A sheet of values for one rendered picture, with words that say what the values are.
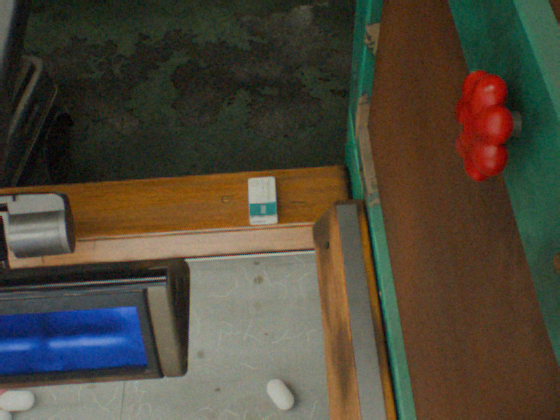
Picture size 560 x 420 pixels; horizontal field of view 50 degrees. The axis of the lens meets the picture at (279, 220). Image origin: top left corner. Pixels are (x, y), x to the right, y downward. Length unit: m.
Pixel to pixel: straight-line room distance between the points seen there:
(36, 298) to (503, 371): 0.26
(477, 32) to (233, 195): 0.55
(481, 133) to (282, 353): 0.53
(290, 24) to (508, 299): 1.93
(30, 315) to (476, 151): 0.27
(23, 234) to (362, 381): 0.38
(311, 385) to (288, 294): 0.12
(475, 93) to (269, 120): 1.66
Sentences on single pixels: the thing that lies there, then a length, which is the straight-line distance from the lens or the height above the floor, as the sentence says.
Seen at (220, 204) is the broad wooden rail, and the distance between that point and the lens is 0.79.
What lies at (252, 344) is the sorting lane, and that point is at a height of 0.74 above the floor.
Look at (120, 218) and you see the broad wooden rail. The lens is 0.81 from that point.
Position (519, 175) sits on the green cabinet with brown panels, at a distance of 0.25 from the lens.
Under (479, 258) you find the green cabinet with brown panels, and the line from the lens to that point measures 0.35.
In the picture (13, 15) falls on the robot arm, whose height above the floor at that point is 1.02.
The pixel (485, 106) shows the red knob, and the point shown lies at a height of 1.26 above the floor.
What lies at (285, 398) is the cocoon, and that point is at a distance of 0.69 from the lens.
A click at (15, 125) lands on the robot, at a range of 1.59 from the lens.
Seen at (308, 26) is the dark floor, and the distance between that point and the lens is 2.18.
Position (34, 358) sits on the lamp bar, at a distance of 0.41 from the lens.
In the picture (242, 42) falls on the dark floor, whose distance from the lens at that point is 2.14.
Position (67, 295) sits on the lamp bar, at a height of 1.11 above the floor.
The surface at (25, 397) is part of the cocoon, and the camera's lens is 0.76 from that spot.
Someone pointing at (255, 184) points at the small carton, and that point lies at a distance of 0.78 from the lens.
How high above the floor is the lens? 1.42
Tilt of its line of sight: 59 degrees down
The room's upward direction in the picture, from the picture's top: 5 degrees counter-clockwise
